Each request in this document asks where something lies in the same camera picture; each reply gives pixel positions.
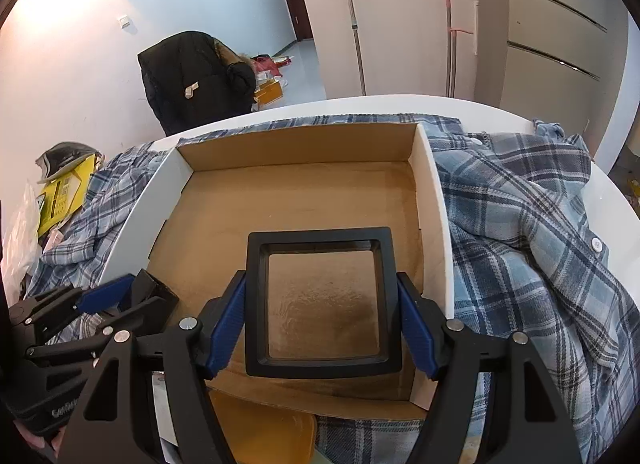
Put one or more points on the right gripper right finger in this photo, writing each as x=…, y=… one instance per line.
x=525, y=419

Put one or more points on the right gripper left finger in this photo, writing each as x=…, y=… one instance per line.
x=115, y=421

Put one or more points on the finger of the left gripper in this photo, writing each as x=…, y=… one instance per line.
x=147, y=310
x=48, y=313

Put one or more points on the black square frame case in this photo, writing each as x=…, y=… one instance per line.
x=322, y=304

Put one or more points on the white cardboard tray box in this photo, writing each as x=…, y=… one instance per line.
x=320, y=219

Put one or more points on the white plastic bag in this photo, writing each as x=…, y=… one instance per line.
x=21, y=249

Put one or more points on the yellow packaging bag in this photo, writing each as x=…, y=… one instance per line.
x=64, y=195

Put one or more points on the grey bag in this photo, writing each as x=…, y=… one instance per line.
x=62, y=158

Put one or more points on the chair with black jacket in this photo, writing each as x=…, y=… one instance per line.
x=192, y=79

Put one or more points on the orange box on floor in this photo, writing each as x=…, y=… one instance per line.
x=268, y=91

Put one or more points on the red item on floor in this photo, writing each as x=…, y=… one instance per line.
x=273, y=65

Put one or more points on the beige refrigerator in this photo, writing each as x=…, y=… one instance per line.
x=561, y=61

